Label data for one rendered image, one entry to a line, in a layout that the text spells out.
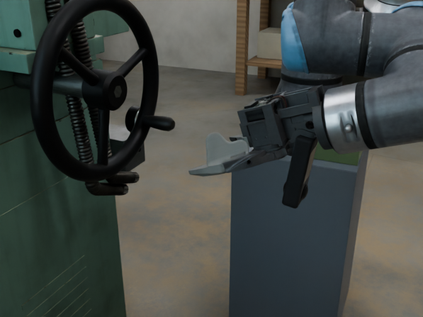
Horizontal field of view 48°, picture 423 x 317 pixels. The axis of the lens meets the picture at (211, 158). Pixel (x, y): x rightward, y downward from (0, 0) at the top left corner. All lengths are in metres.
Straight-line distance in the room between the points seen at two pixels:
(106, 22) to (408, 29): 0.60
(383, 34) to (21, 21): 0.51
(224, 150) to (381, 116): 0.21
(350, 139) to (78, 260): 0.68
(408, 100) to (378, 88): 0.04
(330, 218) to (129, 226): 0.97
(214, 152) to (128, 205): 1.42
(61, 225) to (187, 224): 0.97
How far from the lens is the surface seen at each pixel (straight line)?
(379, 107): 0.61
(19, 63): 0.77
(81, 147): 0.82
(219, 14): 4.21
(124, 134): 1.10
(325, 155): 1.15
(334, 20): 0.70
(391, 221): 2.06
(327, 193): 1.15
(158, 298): 1.57
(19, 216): 0.93
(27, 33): 0.77
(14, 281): 0.97
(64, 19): 0.67
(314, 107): 0.65
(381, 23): 0.70
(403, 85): 0.62
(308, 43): 0.69
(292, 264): 1.28
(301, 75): 1.15
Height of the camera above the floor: 1.01
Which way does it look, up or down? 24 degrees down
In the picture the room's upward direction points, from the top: straight up
